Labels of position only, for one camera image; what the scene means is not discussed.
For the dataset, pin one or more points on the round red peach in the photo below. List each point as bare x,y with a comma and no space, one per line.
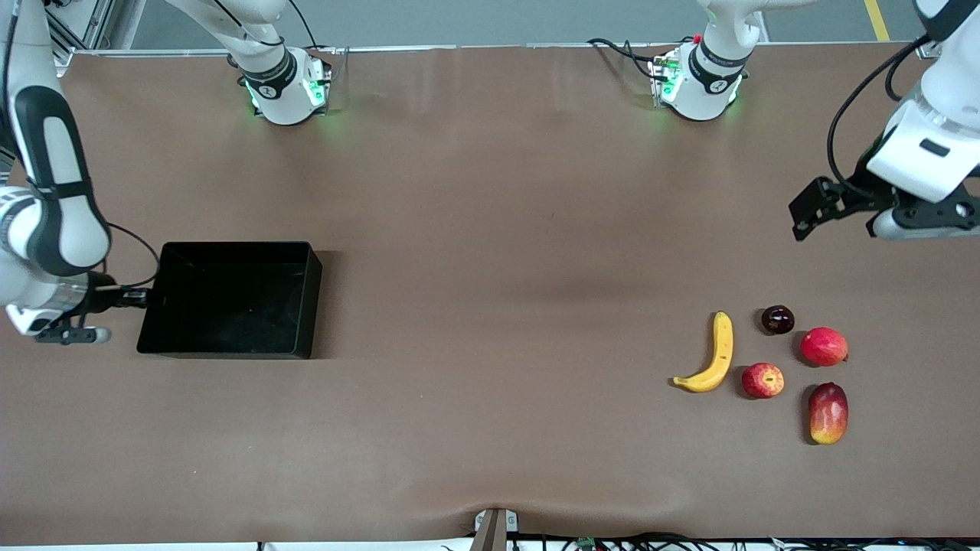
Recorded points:
824,347

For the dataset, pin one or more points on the red yellow mango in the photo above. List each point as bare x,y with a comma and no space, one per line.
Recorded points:
828,413

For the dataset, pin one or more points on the aluminium extrusion frame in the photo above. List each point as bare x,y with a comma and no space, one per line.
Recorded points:
931,50
99,19

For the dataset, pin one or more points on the dark purple plum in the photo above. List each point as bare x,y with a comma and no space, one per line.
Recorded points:
778,320

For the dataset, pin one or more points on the large table cover mat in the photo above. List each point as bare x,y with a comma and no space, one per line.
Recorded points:
459,428

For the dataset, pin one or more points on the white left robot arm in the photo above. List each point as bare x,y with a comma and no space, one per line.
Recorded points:
911,164

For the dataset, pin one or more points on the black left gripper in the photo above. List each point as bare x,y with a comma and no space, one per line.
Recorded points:
864,188

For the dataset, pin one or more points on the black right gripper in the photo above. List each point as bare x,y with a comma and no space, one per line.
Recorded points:
103,296

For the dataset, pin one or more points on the yellow banana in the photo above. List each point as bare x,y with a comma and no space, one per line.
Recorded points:
722,352

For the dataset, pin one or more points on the front camera mount post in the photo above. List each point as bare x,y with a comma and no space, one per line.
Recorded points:
494,536

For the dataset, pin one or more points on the black plastic box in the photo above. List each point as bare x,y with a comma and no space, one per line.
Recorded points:
230,306

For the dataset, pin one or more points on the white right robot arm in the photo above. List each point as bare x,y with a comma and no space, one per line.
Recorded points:
73,229

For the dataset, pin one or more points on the small red apple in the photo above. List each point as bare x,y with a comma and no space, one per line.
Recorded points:
762,381

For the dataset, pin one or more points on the small green circuit board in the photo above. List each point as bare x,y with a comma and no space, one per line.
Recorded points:
586,543

